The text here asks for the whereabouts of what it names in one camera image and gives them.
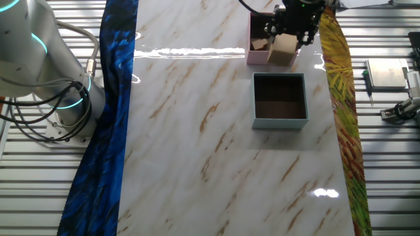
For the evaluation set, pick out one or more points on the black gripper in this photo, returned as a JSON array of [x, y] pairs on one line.
[[298, 16]]

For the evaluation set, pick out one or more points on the large wooden cube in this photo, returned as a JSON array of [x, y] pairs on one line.
[[282, 49]]

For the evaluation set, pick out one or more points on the medium wooden cube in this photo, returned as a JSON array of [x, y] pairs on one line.
[[257, 45]]

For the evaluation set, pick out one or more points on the pink open box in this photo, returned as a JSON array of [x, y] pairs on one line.
[[256, 57]]

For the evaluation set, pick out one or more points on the light blue open box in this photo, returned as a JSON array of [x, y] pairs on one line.
[[279, 124]]

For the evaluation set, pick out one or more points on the grey flat object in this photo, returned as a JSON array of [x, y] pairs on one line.
[[407, 2]]

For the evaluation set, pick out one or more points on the square silver metal plate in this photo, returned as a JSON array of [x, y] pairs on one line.
[[387, 73]]

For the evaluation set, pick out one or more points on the yellow green patterned cloth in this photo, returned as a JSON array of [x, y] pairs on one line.
[[348, 131]]

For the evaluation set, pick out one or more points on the black device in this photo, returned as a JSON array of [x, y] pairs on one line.
[[415, 41]]

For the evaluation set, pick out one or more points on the white ribbed device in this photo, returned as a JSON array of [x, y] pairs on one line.
[[414, 80]]

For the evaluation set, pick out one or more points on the white marble pattern sheet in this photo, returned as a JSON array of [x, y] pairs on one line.
[[197, 164]]

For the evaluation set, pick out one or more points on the blue patterned cloth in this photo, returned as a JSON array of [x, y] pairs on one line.
[[98, 164]]

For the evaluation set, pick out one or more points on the metal clamp bracket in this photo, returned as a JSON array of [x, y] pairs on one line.
[[388, 114]]

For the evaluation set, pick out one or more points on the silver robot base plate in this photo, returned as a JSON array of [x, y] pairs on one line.
[[75, 141]]

